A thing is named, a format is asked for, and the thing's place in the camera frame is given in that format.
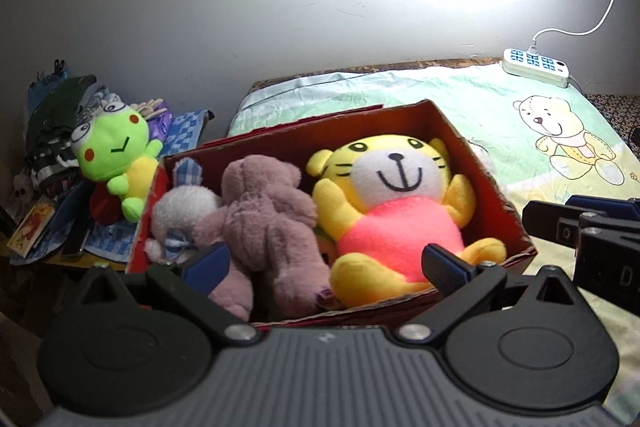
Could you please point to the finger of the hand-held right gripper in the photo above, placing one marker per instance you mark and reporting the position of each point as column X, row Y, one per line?
column 550, row 224
column 610, row 206

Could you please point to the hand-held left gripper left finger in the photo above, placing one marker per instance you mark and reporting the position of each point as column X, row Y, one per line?
column 210, row 259

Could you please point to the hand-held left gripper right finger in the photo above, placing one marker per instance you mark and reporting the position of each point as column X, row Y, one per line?
column 442, row 264

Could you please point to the yellow tiger plush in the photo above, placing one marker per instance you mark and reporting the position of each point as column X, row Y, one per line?
column 400, row 227

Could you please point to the white plush with blue bow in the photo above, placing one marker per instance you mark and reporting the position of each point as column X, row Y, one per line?
column 185, row 207

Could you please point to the pink-brown teddy bear plush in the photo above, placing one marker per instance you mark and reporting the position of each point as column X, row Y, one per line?
column 270, row 227

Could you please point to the red cardboard box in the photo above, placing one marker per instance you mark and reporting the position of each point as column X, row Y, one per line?
column 280, row 142

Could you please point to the blue checkered cloth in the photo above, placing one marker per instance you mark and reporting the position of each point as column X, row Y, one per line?
column 185, row 127

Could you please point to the green frog plush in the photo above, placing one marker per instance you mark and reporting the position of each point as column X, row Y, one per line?
column 115, row 142

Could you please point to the white power strip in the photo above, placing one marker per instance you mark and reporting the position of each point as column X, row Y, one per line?
column 535, row 67

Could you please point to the printed bear bedsheet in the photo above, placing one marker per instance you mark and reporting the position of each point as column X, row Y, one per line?
column 450, row 92

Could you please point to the small printed card box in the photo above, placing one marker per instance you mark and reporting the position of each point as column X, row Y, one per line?
column 32, row 227

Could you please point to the black white striped cloth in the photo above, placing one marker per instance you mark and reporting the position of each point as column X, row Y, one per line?
column 50, row 162

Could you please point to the dark green cloth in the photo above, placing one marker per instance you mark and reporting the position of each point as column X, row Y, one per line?
column 60, row 107

